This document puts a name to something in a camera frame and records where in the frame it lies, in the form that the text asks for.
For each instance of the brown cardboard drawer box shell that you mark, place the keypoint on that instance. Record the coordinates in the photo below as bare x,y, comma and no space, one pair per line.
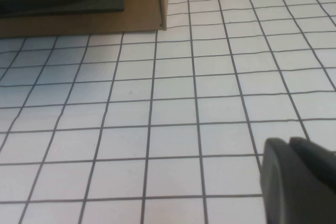
165,1

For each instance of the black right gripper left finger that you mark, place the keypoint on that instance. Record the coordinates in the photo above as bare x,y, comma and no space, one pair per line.
278,182

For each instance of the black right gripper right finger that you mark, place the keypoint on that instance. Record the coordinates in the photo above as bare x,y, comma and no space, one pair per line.
317,171

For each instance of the cardboard drawer with clean window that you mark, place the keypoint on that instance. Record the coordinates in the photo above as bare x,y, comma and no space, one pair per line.
141,11

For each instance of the white black-grid tablecloth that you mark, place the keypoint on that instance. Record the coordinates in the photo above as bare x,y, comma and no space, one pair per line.
183,108

